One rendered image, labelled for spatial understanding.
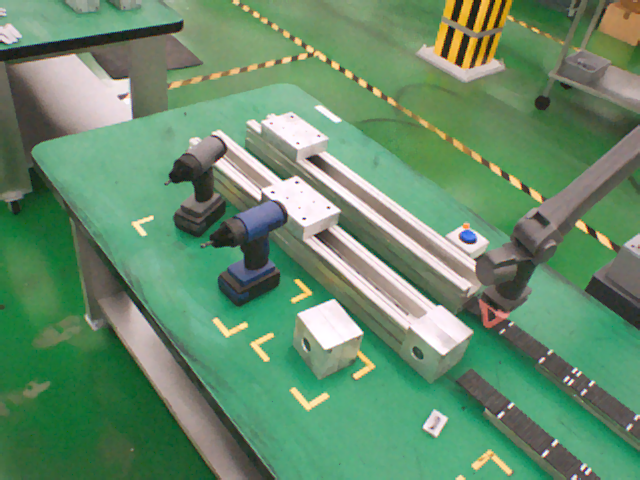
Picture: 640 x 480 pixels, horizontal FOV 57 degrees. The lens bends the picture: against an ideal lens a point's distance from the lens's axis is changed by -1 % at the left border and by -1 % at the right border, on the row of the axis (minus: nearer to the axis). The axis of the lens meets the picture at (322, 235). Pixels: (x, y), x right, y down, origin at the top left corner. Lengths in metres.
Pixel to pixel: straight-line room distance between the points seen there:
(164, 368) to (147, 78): 1.34
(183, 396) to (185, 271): 0.56
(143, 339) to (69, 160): 0.61
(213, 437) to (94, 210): 0.70
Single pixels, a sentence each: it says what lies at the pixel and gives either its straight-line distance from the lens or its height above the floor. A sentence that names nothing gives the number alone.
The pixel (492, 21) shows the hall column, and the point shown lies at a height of 0.38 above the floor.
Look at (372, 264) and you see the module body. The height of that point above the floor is 0.86.
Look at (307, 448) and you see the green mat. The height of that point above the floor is 0.78.
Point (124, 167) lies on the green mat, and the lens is 1.70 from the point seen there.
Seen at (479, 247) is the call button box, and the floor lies 0.84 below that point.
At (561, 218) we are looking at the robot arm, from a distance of 1.21.
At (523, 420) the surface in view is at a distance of 1.24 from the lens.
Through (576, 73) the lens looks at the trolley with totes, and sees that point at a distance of 4.23.
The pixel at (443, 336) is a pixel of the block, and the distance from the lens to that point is 1.21.
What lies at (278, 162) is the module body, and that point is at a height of 0.81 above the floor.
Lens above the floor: 1.75
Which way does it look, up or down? 40 degrees down
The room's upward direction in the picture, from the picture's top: 10 degrees clockwise
